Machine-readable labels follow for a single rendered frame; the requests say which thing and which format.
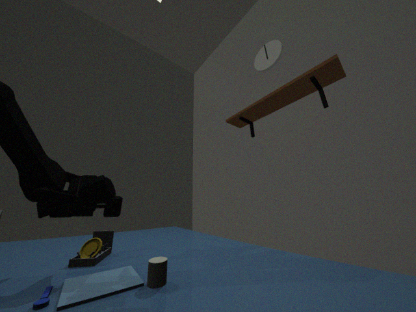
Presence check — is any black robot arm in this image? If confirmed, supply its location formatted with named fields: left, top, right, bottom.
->
left=0, top=81, right=116, bottom=218

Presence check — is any olive-yellow plate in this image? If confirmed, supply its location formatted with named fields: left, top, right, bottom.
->
left=80, top=237, right=103, bottom=259

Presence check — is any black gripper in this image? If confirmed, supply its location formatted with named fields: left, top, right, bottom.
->
left=49, top=196, right=122, bottom=218

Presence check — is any beige cylinder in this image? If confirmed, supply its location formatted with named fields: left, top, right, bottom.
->
left=147, top=257, right=168, bottom=289

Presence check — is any dark grey dish rack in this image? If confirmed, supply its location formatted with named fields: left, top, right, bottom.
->
left=68, top=231, right=114, bottom=268

